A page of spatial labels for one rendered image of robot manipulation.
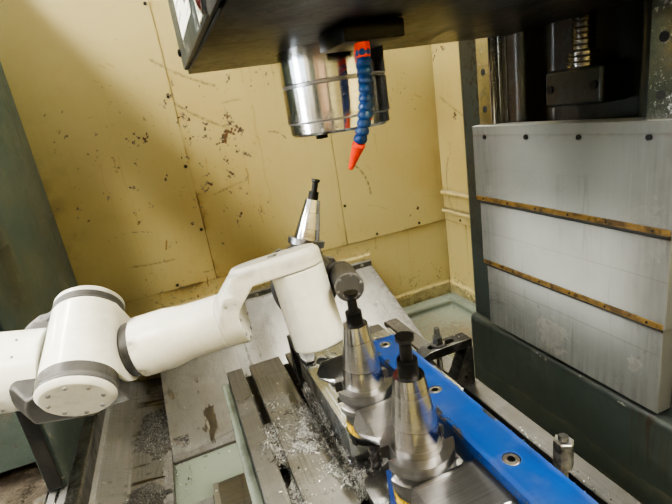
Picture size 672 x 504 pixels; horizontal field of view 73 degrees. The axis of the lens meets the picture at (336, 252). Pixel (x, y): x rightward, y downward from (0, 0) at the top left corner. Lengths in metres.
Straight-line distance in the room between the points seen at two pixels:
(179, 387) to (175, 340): 1.07
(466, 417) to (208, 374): 1.26
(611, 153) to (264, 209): 1.21
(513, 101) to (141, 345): 0.89
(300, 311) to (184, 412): 1.07
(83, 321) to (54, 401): 0.08
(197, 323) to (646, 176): 0.70
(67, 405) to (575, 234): 0.87
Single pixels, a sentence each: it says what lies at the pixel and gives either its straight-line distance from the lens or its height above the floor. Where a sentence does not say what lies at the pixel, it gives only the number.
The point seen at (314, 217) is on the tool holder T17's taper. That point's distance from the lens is 0.77.
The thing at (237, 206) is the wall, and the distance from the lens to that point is 1.74.
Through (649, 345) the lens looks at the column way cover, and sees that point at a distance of 0.98.
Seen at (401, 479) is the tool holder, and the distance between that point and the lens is 0.42.
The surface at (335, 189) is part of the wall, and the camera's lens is 1.83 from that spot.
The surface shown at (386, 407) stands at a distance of 0.48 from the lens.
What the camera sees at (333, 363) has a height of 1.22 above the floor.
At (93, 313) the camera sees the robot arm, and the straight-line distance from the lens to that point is 0.58.
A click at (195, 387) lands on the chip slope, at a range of 1.61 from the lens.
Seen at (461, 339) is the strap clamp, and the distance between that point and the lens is 1.00.
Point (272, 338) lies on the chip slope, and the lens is 1.68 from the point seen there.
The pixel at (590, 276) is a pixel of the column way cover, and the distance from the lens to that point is 1.00.
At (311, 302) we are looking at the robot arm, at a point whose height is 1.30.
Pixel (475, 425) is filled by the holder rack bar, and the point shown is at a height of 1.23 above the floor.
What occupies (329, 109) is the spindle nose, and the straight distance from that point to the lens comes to 0.67.
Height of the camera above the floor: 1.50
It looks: 17 degrees down
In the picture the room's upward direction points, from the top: 9 degrees counter-clockwise
